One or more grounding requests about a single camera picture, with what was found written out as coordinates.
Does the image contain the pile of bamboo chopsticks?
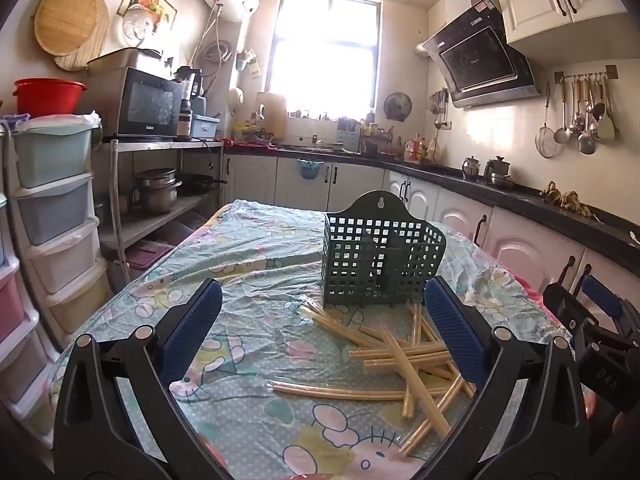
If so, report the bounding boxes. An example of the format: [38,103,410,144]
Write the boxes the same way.
[270,297,478,456]

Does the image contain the stacked steel pots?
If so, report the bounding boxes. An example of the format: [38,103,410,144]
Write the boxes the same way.
[134,167,184,214]

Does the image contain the kitchen window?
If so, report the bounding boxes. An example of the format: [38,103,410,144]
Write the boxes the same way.
[264,0,382,122]

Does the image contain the ginger roots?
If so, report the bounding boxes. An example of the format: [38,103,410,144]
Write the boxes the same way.
[539,181,596,219]

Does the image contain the black dish rack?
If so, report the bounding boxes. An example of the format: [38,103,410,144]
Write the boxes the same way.
[361,122,397,157]

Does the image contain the black microwave oven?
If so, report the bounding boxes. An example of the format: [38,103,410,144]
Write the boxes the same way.
[102,66,186,142]

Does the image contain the person's right hand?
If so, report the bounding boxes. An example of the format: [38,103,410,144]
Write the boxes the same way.
[585,391,636,436]

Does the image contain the woven bamboo mat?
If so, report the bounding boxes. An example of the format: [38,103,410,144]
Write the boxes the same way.
[54,0,111,73]

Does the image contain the wire mesh strainer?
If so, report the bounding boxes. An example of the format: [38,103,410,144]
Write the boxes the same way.
[535,82,559,159]

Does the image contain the steel teapot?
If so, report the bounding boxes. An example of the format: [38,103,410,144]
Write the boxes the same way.
[483,156,513,187]

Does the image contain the coiled hose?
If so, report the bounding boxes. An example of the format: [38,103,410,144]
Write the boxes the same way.
[197,39,234,68]

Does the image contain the red plastic basin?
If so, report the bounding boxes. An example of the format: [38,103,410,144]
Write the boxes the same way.
[12,78,87,117]

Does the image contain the black blender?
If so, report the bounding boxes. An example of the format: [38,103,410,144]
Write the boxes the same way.
[173,66,204,142]

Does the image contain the round bamboo sieve tray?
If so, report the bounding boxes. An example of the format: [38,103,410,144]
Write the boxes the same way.
[34,0,97,56]

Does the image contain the black range hood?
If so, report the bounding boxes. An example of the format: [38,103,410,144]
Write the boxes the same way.
[415,0,543,109]

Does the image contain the pink lidded storage box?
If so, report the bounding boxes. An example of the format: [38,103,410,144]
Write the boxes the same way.
[124,241,175,281]

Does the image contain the steel ladle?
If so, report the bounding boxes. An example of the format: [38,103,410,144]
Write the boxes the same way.
[553,80,574,145]

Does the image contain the white base cabinets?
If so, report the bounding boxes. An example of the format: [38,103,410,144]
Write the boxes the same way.
[222,152,640,321]

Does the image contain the metal shelf rack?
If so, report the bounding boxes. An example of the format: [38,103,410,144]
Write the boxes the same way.
[92,137,227,291]

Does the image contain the blue plastic box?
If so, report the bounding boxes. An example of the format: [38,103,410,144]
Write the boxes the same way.
[191,114,222,142]

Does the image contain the green spatula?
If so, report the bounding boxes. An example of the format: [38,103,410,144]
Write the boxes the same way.
[597,76,619,141]

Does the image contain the black frying pan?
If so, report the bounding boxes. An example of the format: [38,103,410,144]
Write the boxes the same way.
[177,174,229,196]

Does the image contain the pink drawer tower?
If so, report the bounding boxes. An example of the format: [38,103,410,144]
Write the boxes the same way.
[0,120,41,441]

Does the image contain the utensil hook rail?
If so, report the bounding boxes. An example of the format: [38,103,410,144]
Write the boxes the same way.
[554,65,619,83]

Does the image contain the green plastic utensil basket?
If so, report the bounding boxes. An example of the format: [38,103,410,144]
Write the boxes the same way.
[321,191,447,309]

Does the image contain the white wall cabinet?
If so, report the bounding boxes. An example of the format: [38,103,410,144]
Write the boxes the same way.
[491,0,632,67]

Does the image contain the black kitchen countertop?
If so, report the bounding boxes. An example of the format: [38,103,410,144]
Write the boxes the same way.
[225,142,640,261]

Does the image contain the teal knife block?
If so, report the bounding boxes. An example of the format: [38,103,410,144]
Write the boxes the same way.
[336,117,362,153]

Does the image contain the pastel plastic drawer tower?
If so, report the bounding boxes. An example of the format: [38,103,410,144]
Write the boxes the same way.
[11,114,113,336]

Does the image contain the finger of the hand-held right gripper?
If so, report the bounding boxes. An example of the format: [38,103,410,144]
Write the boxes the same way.
[543,282,599,337]
[581,274,640,347]

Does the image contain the small hanging kitchen tools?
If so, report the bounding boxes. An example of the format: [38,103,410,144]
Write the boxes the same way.
[428,87,451,131]

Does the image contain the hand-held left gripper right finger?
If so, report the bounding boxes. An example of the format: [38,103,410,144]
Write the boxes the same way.
[415,276,592,480]

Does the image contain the steel spoon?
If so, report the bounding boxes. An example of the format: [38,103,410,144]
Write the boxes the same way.
[570,80,585,136]

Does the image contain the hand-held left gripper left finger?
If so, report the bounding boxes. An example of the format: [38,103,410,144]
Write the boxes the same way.
[52,278,231,480]

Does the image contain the row of condiment bottles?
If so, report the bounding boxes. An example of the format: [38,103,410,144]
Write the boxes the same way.
[400,132,443,163]

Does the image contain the small wall fan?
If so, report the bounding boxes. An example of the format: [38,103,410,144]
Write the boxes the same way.
[383,91,413,122]

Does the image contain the black ladle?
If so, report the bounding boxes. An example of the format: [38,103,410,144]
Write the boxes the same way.
[590,77,607,122]

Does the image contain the cartoon print tablecloth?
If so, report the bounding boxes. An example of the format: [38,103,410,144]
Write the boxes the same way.
[50,199,576,480]

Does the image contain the steel slotted spatula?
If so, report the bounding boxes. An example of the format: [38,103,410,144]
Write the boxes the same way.
[578,80,597,156]

